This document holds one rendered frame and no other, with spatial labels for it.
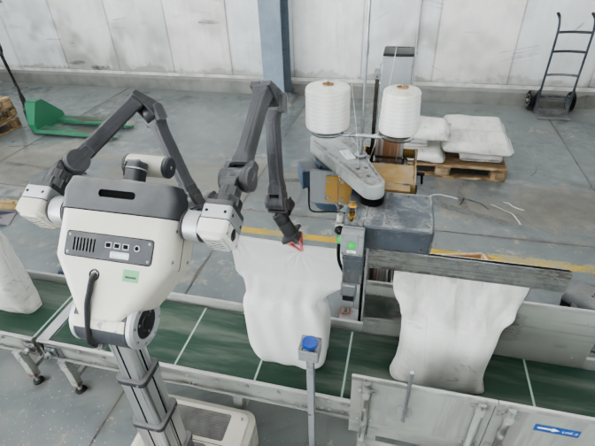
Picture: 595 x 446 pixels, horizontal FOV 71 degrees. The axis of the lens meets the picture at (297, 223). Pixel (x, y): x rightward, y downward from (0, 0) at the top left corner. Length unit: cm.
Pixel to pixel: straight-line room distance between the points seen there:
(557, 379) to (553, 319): 31
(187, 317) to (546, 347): 184
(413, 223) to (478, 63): 526
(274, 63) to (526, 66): 338
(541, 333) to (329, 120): 143
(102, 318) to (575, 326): 195
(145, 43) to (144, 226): 648
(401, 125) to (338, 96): 24
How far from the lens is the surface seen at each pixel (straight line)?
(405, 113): 152
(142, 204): 128
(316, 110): 154
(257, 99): 146
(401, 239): 143
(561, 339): 237
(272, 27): 623
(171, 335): 243
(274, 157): 157
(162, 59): 756
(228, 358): 226
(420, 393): 178
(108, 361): 250
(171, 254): 125
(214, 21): 700
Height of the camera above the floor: 215
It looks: 35 degrees down
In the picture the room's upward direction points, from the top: 2 degrees counter-clockwise
